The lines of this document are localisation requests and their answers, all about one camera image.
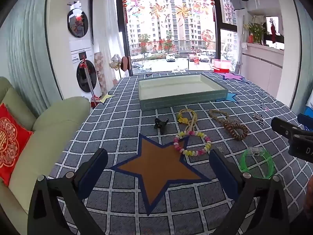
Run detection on white low cabinet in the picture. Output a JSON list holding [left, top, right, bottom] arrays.
[[240, 42, 284, 94]]

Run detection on pink and yellow bead bracelet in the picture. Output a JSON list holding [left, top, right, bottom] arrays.
[[173, 130, 212, 156]]

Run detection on grey blue curtain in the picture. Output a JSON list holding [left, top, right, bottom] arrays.
[[0, 0, 64, 118]]

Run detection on brown spiral hair tie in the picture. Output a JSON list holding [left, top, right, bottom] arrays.
[[224, 119, 248, 140]]

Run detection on green translucent bangle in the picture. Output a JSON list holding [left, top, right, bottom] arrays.
[[241, 147, 275, 180]]

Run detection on pale green sofa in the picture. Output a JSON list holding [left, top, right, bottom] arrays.
[[0, 77, 91, 235]]

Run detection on beige chain necklace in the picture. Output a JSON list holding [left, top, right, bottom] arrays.
[[209, 109, 231, 126]]

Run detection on grey checked tablecloth with stars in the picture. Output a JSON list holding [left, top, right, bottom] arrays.
[[48, 72, 313, 235]]

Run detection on shoe rack with slippers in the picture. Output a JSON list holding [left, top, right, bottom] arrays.
[[109, 55, 131, 79]]

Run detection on teal tray with cream lining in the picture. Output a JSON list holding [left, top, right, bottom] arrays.
[[138, 73, 229, 111]]

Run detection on black hair claw clip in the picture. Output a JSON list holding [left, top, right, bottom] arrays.
[[154, 118, 170, 130]]

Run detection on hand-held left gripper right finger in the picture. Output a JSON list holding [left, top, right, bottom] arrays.
[[209, 149, 290, 235]]

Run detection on white dryer with round door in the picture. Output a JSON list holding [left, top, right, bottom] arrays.
[[66, 0, 95, 52]]

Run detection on white sheer curtain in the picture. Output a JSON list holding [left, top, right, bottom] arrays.
[[92, 0, 130, 96]]

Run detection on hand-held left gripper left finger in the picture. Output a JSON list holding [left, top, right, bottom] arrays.
[[27, 148, 109, 235]]

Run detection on red embroidered cushion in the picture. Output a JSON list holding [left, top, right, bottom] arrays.
[[0, 103, 34, 187]]

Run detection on pink checked board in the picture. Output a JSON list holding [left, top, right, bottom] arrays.
[[94, 52, 108, 96]]

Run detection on red mop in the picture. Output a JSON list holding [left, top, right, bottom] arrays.
[[79, 55, 101, 108]]

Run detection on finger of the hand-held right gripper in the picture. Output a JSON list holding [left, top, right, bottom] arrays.
[[271, 117, 304, 139], [297, 114, 313, 131]]

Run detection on potted green plant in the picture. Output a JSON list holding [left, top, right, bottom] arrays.
[[244, 22, 269, 45]]

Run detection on pink plastic basin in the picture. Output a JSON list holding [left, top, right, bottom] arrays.
[[211, 59, 232, 69]]

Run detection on large glass window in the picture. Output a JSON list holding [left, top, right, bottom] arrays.
[[115, 0, 241, 76]]

